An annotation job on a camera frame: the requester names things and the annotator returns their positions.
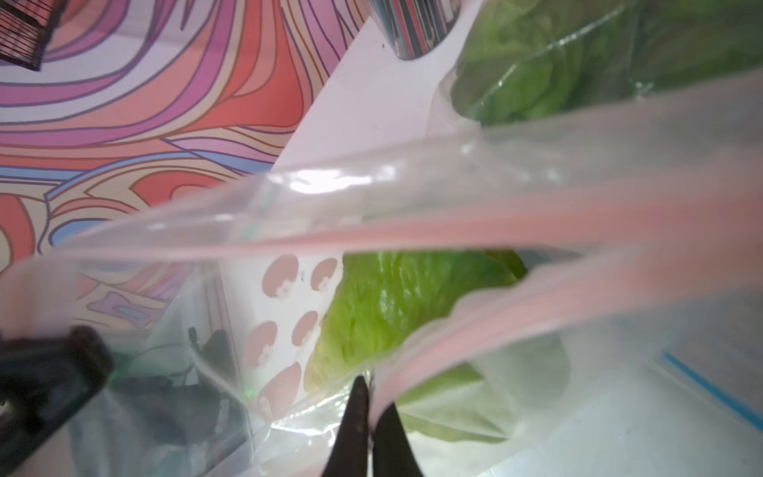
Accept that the metal pen holder cup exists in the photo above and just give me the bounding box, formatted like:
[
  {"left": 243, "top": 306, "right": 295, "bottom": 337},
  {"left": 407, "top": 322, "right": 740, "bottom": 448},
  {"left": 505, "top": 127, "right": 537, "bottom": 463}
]
[{"left": 369, "top": 0, "right": 461, "bottom": 61}]

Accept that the dark green bagged cabbage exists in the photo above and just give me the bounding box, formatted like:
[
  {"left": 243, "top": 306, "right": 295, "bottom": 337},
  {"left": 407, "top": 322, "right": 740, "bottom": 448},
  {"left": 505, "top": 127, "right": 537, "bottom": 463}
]
[{"left": 449, "top": 1, "right": 762, "bottom": 126}]

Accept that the light green chinese cabbage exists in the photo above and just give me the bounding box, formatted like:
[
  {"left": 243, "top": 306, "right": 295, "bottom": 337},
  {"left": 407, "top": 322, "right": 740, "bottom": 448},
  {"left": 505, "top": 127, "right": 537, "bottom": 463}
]
[{"left": 303, "top": 248, "right": 573, "bottom": 445}]

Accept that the black wire basket left wall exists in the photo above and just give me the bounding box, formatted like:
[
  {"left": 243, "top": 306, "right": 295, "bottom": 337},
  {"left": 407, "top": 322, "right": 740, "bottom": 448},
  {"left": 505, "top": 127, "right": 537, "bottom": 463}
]
[{"left": 1, "top": 0, "right": 68, "bottom": 72}]

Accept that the pink-zip clear zip-top bag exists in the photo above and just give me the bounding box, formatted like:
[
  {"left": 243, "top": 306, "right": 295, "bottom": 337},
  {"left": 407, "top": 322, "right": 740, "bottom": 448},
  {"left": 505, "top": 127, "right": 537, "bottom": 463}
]
[{"left": 0, "top": 68, "right": 763, "bottom": 477}]

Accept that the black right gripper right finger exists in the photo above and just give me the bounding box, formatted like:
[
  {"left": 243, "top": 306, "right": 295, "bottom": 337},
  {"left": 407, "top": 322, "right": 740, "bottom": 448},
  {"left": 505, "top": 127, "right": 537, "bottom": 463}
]
[{"left": 372, "top": 405, "right": 423, "bottom": 477}]

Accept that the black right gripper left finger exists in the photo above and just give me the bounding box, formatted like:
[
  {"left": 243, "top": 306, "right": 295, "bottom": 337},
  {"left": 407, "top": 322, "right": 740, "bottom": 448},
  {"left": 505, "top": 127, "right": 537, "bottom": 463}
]
[{"left": 321, "top": 376, "right": 370, "bottom": 477}]

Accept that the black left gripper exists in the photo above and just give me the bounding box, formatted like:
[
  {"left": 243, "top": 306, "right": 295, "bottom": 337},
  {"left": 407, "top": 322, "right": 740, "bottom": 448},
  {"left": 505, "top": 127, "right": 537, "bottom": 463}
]
[{"left": 1, "top": 326, "right": 114, "bottom": 474}]

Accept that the blue-zip clear zip-top bag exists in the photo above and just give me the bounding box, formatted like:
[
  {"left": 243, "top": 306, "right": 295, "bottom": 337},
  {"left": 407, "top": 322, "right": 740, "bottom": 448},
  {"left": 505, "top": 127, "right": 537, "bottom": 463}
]
[{"left": 440, "top": 0, "right": 763, "bottom": 436}]

